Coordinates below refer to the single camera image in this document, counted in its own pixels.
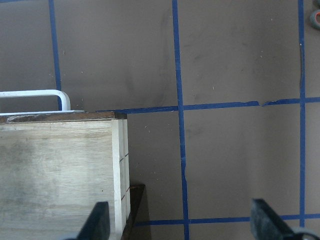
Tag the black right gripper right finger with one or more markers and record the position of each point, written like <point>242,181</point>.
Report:
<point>265,224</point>

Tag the wooden drawer with white handle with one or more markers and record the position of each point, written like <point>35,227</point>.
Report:
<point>56,165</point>

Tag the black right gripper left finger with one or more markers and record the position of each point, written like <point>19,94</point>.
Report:
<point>97,225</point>

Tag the grey orange scissors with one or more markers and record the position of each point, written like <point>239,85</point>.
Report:
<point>315,16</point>

